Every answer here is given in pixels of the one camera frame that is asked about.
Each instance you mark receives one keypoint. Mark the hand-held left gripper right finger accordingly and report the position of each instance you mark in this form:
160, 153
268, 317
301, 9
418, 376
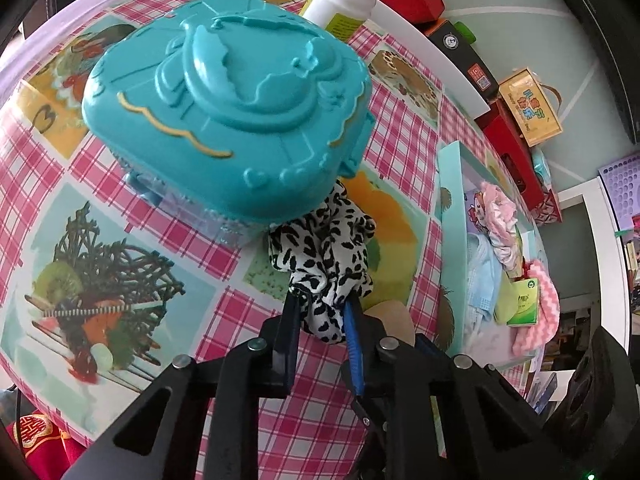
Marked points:
352, 355

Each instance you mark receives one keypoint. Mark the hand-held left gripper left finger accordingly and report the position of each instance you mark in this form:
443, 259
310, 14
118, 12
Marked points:
289, 350

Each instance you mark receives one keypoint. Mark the black white spotted scrunchie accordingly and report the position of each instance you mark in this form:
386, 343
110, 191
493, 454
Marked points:
325, 260

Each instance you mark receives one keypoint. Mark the pink white knit cloth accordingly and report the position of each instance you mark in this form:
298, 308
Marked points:
542, 310

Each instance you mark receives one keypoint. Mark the green tissue pack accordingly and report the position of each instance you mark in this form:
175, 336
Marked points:
525, 305

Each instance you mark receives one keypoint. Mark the light blue face mask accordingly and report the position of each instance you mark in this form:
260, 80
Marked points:
480, 285

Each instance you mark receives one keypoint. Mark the purple cartoon pouch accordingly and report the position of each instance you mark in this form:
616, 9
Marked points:
475, 212

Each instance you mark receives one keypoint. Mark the teal shallow box tray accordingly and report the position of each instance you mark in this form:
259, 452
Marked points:
450, 185

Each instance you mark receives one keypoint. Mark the pink frilly scrunchie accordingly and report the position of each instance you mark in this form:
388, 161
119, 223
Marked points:
497, 215

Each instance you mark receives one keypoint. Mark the tan round disc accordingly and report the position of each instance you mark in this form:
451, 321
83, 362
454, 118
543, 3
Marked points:
395, 317

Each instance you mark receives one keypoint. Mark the red patterned box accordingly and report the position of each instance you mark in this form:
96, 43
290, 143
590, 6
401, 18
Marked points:
547, 207

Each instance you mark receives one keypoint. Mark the purple perforated board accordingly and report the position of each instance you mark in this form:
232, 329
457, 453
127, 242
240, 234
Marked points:
622, 185

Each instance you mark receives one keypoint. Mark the blue wet wipes pack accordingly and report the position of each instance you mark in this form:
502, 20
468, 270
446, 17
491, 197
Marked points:
542, 170

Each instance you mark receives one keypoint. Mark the teal plastic toy case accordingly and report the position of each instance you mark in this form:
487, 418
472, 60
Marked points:
225, 100

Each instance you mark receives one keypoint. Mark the red embroidered cushion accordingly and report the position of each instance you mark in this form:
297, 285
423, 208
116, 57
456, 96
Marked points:
45, 435

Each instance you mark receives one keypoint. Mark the red box with slot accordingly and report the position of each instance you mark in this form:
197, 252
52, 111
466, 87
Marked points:
510, 145

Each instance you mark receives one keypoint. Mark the white tray behind table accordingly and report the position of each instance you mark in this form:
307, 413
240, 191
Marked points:
440, 65

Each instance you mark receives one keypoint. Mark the black box round logo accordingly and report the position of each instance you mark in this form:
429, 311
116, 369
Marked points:
465, 60

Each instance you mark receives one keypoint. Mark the green dumbbell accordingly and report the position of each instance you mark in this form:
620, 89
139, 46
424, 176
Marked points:
465, 32

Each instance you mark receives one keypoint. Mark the white plastic bottle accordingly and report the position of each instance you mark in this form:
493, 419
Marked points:
345, 0

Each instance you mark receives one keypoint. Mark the white shelf frame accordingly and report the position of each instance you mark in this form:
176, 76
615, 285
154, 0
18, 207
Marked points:
607, 240

